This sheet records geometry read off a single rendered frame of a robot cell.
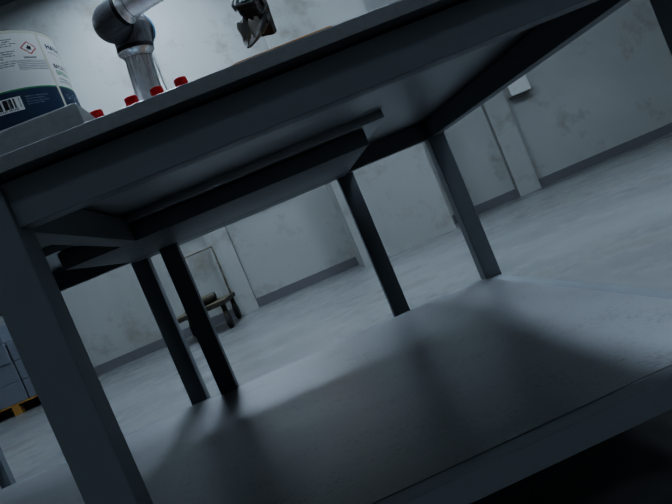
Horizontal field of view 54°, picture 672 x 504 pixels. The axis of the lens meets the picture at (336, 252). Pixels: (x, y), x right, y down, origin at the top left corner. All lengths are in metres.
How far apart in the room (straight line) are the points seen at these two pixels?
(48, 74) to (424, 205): 7.11
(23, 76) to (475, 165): 8.19
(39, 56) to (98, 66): 8.17
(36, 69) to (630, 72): 9.29
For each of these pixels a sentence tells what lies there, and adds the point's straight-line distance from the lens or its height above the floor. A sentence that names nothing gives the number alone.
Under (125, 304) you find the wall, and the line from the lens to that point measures 8.92.
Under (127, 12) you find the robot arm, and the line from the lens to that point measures 2.11.
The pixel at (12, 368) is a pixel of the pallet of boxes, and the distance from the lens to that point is 8.56.
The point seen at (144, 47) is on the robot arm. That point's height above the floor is 1.34.
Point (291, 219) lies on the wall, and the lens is 8.62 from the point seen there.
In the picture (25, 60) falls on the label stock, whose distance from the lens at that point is 1.06.
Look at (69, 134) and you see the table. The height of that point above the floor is 0.82.
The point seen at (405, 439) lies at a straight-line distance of 1.15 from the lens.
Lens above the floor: 0.60
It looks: 2 degrees down
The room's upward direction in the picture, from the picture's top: 23 degrees counter-clockwise
